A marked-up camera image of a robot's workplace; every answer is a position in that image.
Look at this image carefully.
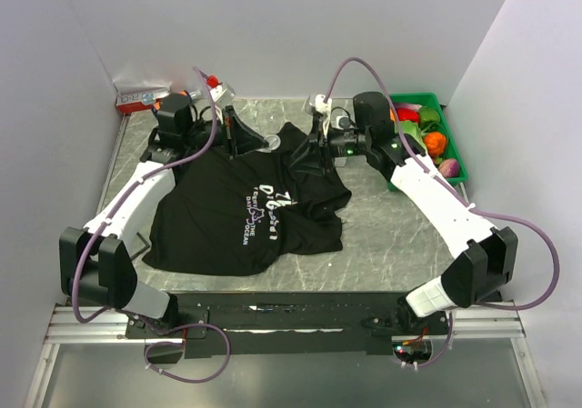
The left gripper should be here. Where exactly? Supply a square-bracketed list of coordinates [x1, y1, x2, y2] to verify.
[183, 106, 269, 160]

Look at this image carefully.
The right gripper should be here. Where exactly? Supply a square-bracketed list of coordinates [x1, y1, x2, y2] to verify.
[289, 116, 371, 177]

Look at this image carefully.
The black printed t-shirt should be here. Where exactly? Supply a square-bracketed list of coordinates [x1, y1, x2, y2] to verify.
[143, 123, 352, 276]

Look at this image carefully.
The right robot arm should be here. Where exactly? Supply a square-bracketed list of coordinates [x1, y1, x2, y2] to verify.
[310, 92, 518, 334]

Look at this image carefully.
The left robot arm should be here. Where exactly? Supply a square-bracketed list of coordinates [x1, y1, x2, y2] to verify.
[59, 94, 350, 337]

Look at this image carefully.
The white rectangular bottle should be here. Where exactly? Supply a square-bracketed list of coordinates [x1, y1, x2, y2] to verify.
[333, 114, 353, 168]

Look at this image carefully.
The orange cylindrical bottle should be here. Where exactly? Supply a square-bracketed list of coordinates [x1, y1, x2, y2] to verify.
[152, 89, 201, 113]

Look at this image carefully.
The toy red bell pepper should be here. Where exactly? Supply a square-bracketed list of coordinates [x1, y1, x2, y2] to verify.
[396, 108, 420, 124]

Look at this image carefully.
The toy napa cabbage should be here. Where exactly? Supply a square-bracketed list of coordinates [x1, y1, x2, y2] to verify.
[400, 120, 426, 153]

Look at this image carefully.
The red white box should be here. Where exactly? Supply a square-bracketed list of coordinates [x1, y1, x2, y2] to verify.
[114, 81, 171, 114]

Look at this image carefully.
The toy orange bumpy pumpkin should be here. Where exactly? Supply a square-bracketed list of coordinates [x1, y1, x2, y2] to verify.
[423, 132, 447, 158]

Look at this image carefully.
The toy green bell pepper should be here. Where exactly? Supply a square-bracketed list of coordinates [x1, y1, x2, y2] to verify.
[418, 106, 441, 130]

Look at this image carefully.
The toy purple onion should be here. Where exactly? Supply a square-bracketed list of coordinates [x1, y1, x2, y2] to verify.
[438, 158, 461, 179]

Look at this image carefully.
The green plastic tray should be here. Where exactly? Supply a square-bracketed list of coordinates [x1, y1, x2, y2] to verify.
[391, 93, 467, 186]

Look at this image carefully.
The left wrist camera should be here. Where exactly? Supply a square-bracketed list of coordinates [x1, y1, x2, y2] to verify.
[206, 75, 236, 109]

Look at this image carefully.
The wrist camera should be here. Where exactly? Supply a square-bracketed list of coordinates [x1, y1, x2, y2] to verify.
[206, 75, 236, 109]
[303, 94, 332, 117]

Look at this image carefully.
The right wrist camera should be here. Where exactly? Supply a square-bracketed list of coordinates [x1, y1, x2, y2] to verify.
[303, 94, 332, 117]

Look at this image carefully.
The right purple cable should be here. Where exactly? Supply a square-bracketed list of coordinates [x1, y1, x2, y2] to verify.
[325, 57, 561, 373]

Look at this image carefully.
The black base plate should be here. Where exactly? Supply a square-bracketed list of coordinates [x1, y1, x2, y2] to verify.
[125, 292, 449, 359]

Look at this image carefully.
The aluminium rail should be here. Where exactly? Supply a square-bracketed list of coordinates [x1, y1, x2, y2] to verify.
[45, 295, 526, 344]

